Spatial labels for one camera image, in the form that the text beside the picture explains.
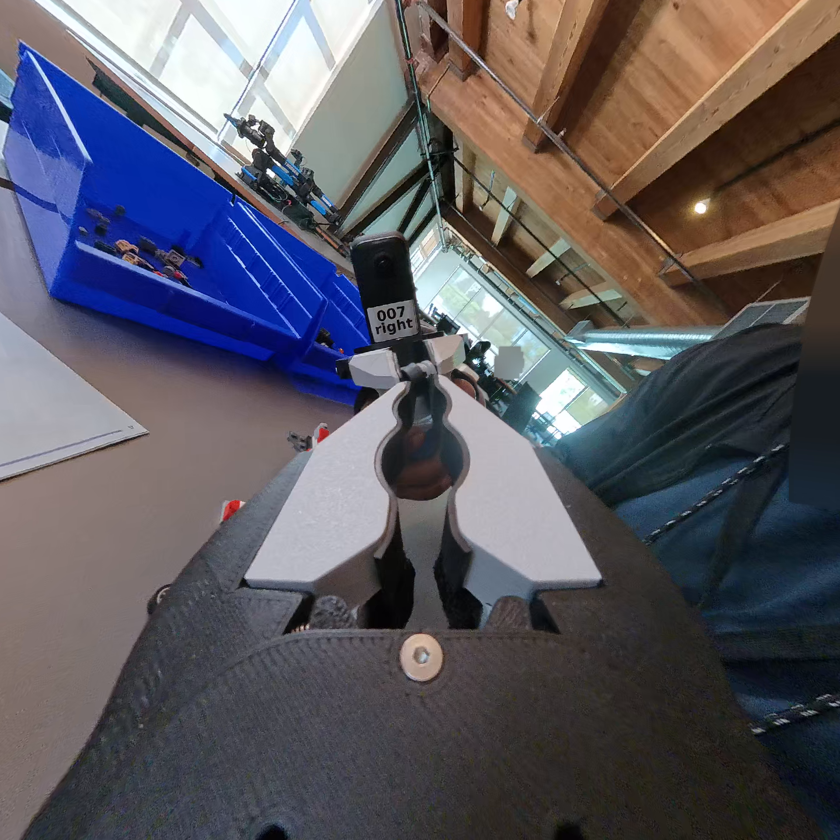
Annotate pile of small brick pieces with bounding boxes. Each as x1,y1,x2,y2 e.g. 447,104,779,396
79,205,204,290

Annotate long wooden table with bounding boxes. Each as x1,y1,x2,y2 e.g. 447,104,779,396
85,52,355,277

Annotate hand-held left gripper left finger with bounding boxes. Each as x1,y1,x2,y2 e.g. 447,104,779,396
243,382,413,597

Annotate pale blue instruction booklet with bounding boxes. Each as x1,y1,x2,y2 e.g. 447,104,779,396
0,311,148,483

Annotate silver ventilation duct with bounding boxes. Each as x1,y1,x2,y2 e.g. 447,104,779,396
564,298,811,358

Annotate person in dark blue jacket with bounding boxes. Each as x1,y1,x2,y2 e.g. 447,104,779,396
613,446,840,840

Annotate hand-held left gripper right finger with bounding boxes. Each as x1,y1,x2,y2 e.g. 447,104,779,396
434,382,603,603

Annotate grey desk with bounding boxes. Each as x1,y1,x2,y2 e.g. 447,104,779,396
0,0,368,840

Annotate black blue robot arms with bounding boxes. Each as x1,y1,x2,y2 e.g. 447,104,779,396
223,113,342,231

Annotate person's right hand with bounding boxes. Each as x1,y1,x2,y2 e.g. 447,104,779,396
394,423,457,501

